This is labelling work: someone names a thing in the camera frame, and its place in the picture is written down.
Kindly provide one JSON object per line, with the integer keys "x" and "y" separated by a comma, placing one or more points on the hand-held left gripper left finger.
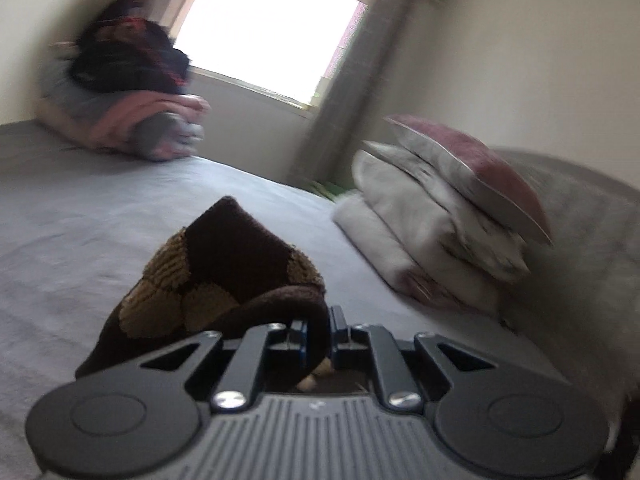
{"x": 301, "y": 342}

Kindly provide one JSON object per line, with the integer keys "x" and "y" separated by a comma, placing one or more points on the window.
{"x": 270, "y": 30}

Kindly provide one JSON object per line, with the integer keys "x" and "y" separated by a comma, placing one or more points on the brown fleece garment tan patches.
{"x": 225, "y": 240}

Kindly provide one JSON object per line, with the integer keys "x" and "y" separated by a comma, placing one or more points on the pink grey pillow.
{"x": 465, "y": 170}

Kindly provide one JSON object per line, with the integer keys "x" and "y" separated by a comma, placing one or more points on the grey fuzzy blanket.
{"x": 585, "y": 270}

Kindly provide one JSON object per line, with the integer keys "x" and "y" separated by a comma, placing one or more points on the pink folded quilt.
{"x": 150, "y": 120}

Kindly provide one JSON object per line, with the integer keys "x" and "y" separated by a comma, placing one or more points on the dark striped knit garment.
{"x": 130, "y": 55}

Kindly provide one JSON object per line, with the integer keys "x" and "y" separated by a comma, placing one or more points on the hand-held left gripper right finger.
{"x": 334, "y": 342}

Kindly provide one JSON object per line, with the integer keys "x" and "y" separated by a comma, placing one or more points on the grey bed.
{"x": 100, "y": 220}

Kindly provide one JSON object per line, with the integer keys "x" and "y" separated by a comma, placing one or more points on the green cloth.
{"x": 327, "y": 190}

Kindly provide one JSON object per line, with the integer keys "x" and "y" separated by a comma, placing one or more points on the grey folded blanket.
{"x": 65, "y": 95}

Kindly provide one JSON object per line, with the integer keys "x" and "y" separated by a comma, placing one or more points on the beige folded blanket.
{"x": 60, "y": 127}

